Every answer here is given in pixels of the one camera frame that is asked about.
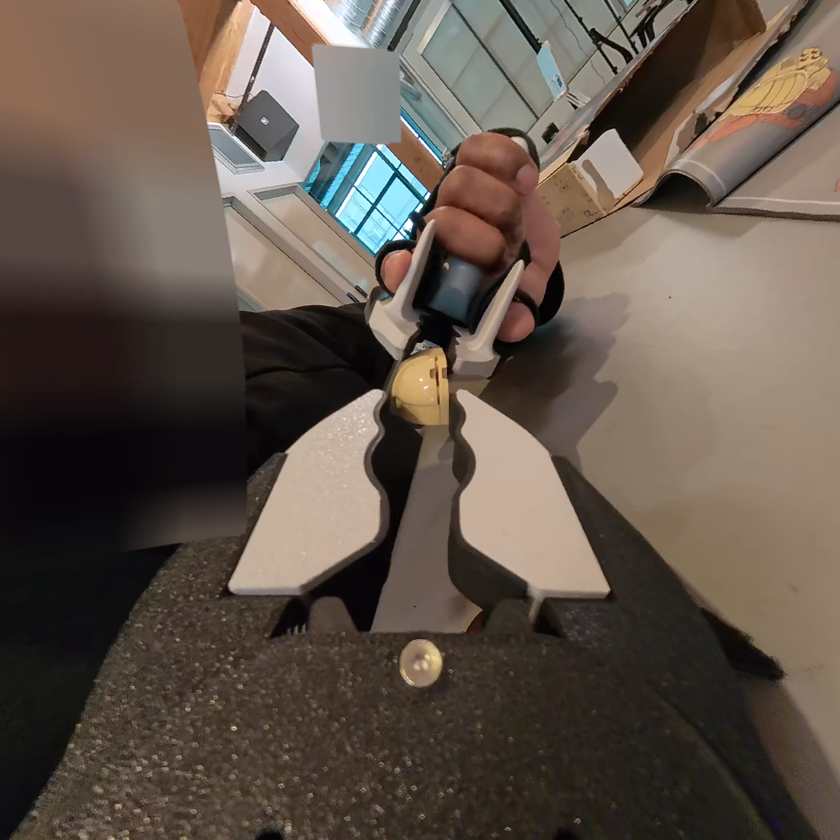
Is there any person's black jacket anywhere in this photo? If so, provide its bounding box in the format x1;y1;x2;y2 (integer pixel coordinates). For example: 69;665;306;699
0;541;245;834

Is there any white paper sign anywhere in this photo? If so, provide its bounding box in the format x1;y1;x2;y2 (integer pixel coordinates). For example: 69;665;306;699
534;41;568;101

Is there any tan curved brick assembly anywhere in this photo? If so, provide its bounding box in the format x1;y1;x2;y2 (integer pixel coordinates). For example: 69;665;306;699
390;348;454;426

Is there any open cardboard box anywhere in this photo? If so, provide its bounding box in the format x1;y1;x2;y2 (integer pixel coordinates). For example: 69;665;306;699
535;0;809;237

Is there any black wall speaker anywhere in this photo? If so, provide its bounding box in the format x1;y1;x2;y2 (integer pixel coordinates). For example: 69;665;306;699
233;90;301;162

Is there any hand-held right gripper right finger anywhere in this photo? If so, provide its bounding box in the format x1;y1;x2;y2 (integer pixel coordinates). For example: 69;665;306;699
449;390;613;599

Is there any grey instruction booklet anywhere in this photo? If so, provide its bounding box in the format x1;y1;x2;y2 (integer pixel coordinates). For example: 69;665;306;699
646;45;840;219

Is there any person's left hand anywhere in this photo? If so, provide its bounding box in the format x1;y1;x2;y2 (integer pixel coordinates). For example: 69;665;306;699
379;131;565;345

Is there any person's left forearm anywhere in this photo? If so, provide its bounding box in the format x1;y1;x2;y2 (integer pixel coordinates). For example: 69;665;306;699
239;302;408;475

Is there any silver spiral duct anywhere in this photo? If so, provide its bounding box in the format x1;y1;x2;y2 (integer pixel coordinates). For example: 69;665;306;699
333;0;422;42

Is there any white box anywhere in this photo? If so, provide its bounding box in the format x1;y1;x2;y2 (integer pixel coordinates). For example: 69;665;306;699
580;128;645;199

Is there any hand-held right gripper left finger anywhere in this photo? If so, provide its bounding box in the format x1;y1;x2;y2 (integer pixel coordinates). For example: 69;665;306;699
228;388;396;597

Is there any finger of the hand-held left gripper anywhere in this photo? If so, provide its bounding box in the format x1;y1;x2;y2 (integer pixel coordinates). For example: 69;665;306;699
366;220;438;361
453;259;527;382

